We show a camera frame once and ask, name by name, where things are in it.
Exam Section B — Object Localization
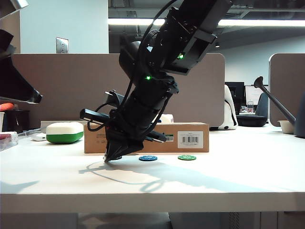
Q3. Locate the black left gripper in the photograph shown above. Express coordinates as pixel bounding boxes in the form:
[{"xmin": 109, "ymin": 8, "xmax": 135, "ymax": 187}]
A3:
[{"xmin": 104, "ymin": 104, "xmax": 167, "ymax": 163}]

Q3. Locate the long brown cardboard box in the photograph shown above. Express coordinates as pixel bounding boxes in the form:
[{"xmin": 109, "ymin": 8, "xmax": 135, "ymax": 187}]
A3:
[{"xmin": 84, "ymin": 122, "xmax": 210, "ymax": 154}]

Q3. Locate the green poker chip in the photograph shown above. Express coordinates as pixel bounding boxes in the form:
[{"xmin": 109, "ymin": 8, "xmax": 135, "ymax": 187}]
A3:
[{"xmin": 177, "ymin": 154, "xmax": 197, "ymax": 161}]

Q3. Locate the clear acrylic chip tray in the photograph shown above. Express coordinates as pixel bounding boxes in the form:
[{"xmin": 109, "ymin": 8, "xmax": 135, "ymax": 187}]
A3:
[{"xmin": 0, "ymin": 131, "xmax": 19, "ymax": 152}]

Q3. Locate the large white foam die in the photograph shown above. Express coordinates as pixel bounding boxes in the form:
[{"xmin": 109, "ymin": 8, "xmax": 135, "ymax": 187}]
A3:
[{"xmin": 159, "ymin": 114, "xmax": 174, "ymax": 124}]

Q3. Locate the white green mahjong tile toy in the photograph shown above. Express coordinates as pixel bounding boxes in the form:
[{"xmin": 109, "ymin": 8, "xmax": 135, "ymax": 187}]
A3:
[{"xmin": 46, "ymin": 121, "xmax": 84, "ymax": 145}]

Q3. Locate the white earbuds case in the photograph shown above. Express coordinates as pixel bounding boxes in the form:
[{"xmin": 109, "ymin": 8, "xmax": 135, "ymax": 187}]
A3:
[{"xmin": 32, "ymin": 133, "xmax": 48, "ymax": 142}]

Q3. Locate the brown fabric desk partition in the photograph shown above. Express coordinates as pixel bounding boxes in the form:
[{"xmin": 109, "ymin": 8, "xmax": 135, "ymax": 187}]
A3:
[
  {"xmin": 11, "ymin": 52, "xmax": 226, "ymax": 129},
  {"xmin": 269, "ymin": 52, "xmax": 305, "ymax": 127}
]

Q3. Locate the clear acrylic tray lid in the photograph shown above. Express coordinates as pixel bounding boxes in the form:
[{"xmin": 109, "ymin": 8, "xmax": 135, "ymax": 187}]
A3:
[{"xmin": 18, "ymin": 128, "xmax": 42, "ymax": 138}]

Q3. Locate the black mesh pen holder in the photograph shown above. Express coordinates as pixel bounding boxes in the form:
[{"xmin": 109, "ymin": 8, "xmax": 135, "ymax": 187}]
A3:
[{"xmin": 7, "ymin": 110, "xmax": 31, "ymax": 134}]

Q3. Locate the white black plush toy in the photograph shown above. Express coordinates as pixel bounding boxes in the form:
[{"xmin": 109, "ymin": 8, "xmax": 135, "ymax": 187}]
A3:
[{"xmin": 209, "ymin": 84, "xmax": 239, "ymax": 131}]

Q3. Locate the long ceiling light strip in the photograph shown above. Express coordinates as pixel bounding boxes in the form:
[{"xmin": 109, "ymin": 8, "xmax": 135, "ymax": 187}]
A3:
[{"xmin": 108, "ymin": 18, "xmax": 305, "ymax": 27}]

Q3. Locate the black angular robot part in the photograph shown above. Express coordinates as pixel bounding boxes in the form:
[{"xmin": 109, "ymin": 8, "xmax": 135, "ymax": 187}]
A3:
[{"xmin": 0, "ymin": 28, "xmax": 43, "ymax": 105}]

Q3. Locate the black computer monitor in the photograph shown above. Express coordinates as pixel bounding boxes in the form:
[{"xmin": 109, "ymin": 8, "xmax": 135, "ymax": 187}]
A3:
[{"xmin": 225, "ymin": 82, "xmax": 246, "ymax": 113}]

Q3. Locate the black round cushion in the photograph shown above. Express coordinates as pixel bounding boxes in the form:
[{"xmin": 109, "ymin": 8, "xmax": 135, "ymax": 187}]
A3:
[{"xmin": 236, "ymin": 114, "xmax": 267, "ymax": 127}]

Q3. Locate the lit computer monitor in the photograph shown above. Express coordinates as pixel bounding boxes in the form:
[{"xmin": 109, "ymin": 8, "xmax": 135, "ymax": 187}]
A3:
[{"xmin": 244, "ymin": 85, "xmax": 264, "ymax": 106}]

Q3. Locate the blue grey office chair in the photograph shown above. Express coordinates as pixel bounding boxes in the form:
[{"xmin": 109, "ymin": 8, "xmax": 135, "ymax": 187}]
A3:
[{"xmin": 254, "ymin": 92, "xmax": 270, "ymax": 118}]

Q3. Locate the white paper bowl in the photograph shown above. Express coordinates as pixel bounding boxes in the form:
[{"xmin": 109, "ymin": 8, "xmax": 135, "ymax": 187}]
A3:
[{"xmin": 277, "ymin": 120, "xmax": 296, "ymax": 135}]

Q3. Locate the grey robot part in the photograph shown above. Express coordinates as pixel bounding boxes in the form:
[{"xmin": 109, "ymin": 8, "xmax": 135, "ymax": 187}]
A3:
[{"xmin": 0, "ymin": 0, "xmax": 29, "ymax": 19}]

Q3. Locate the dark grey watering can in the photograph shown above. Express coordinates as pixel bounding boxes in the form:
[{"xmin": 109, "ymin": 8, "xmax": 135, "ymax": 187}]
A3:
[{"xmin": 254, "ymin": 76, "xmax": 305, "ymax": 139}]

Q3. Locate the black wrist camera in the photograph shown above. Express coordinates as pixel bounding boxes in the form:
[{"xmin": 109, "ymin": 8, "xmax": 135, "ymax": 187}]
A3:
[{"xmin": 80, "ymin": 89, "xmax": 126, "ymax": 125}]

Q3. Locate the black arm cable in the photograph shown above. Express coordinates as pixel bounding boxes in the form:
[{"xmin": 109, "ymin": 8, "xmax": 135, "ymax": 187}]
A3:
[{"xmin": 119, "ymin": 0, "xmax": 177, "ymax": 113}]

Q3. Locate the metal wall switch plate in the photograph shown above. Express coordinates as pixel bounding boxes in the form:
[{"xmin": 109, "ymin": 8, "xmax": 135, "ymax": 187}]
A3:
[{"xmin": 55, "ymin": 37, "xmax": 70, "ymax": 54}]

